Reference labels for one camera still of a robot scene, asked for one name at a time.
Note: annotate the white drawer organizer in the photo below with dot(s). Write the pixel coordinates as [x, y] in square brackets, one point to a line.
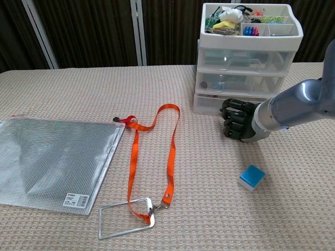
[251, 41]

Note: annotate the small red item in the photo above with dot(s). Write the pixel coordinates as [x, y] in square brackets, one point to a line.
[213, 96]

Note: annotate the brown printed packet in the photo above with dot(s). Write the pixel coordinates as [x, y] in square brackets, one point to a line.
[222, 31]

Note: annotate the small blue eraser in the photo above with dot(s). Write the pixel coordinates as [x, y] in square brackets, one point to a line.
[252, 175]

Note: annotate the yellow small item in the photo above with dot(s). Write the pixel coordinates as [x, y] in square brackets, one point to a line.
[223, 24]

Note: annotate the red triangular pouch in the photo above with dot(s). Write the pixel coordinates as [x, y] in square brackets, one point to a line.
[257, 12]

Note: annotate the clear badge holder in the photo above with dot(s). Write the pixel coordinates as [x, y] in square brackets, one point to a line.
[100, 225]

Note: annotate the clear lowest drawer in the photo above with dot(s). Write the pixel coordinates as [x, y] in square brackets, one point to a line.
[206, 104]

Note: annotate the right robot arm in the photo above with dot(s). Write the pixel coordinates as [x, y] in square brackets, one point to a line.
[295, 102]

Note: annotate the aluminium partition post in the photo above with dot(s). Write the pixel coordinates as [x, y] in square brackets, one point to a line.
[138, 31]
[39, 34]

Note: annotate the beige woven tablecloth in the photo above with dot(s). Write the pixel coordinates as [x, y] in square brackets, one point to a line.
[78, 91]

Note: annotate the clear highest drawer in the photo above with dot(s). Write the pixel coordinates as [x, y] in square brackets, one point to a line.
[235, 58]

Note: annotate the clear middle drawer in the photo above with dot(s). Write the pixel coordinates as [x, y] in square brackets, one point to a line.
[235, 83]

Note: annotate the blue green printed packet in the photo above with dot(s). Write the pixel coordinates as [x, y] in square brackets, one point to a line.
[272, 19]

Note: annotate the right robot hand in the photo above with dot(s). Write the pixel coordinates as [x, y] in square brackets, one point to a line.
[235, 120]

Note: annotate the black key bunch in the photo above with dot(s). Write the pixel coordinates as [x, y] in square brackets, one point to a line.
[251, 19]

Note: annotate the blue clips set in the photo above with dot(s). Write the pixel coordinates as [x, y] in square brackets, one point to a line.
[250, 31]

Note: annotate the clear mesh zip pouch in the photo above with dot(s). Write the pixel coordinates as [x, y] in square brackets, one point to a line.
[52, 162]

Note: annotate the white crumpled item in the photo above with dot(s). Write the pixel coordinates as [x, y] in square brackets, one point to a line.
[231, 15]

